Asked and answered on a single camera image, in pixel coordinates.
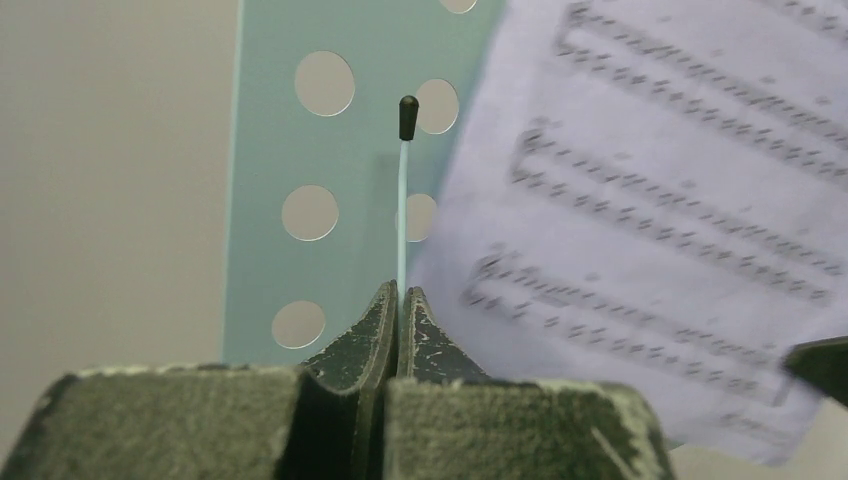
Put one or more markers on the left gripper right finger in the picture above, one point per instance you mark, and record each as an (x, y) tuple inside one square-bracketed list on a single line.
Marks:
[(446, 418)]

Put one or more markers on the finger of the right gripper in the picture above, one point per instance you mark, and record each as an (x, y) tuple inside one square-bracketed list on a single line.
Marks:
[(823, 365)]

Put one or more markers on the light blue music stand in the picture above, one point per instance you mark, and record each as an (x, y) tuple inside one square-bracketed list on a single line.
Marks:
[(314, 158)]

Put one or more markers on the sheet music page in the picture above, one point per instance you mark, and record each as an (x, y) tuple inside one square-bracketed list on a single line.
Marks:
[(654, 193)]

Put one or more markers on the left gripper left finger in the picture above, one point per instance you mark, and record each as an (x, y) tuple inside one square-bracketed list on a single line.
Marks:
[(319, 419)]

